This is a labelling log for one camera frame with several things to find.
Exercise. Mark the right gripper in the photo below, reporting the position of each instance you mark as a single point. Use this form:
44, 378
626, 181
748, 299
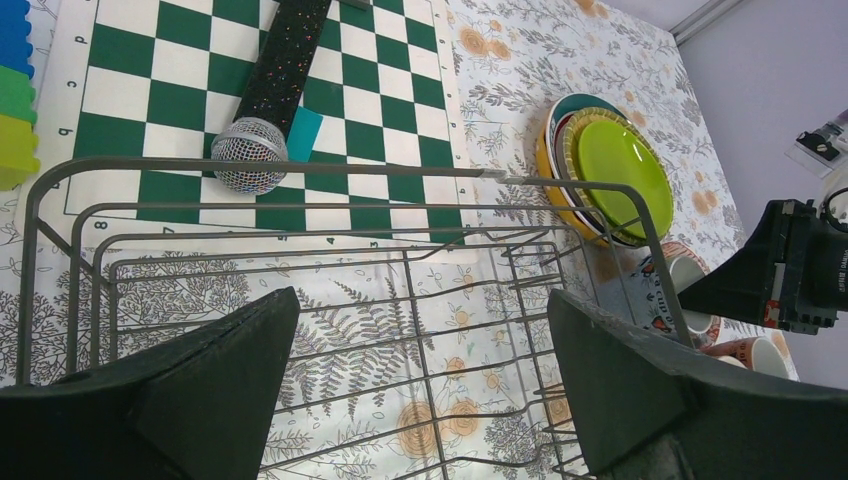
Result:
815, 283

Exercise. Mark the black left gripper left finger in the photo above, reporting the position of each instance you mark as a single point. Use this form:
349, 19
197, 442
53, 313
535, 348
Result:
198, 406

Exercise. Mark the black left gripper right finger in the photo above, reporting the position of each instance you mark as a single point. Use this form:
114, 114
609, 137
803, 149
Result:
646, 407

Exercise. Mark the small pink mug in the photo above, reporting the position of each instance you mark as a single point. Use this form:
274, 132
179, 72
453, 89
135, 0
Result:
757, 353

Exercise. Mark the grey blue mug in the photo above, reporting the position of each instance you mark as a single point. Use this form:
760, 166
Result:
639, 299

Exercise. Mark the lime green plate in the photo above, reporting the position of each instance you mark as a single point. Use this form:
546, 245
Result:
610, 152

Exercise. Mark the yellow dotted plate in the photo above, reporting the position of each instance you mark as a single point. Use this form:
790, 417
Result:
581, 220

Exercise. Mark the white plate green red rim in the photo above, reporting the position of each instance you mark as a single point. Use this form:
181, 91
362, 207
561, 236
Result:
557, 117

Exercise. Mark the blue white patterned bowl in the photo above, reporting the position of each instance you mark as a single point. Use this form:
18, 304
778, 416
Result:
704, 330

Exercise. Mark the large pink mug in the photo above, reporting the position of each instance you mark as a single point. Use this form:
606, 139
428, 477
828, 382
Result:
731, 361

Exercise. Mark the woven bamboo plate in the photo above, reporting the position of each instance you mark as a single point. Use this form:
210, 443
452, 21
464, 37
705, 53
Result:
575, 125

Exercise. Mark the black microphone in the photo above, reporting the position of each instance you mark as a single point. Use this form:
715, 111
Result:
264, 117

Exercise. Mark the teal block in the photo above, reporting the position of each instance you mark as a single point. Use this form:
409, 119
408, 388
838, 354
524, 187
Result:
303, 134

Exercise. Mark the colourful toy block stack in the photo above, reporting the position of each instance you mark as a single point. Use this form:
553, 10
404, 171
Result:
18, 117

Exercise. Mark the green white chessboard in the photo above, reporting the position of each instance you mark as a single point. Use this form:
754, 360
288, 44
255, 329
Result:
163, 78

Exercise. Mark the black wire dish rack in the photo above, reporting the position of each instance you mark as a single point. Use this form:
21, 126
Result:
422, 350

